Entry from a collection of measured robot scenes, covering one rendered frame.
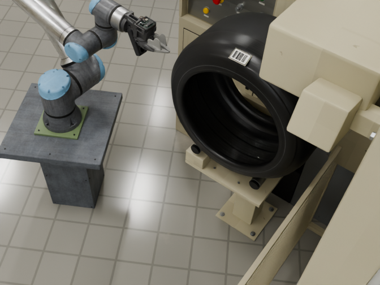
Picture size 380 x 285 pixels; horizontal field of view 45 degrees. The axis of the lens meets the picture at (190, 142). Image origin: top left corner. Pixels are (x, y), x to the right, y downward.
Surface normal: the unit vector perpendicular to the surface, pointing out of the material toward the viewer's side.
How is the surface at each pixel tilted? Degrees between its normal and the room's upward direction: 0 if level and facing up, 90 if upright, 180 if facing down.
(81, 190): 90
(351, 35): 0
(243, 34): 9
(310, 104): 72
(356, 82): 90
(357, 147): 90
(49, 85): 6
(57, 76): 6
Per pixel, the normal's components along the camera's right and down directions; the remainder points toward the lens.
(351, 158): -0.60, 0.59
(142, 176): 0.04, -0.65
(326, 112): -0.55, 0.36
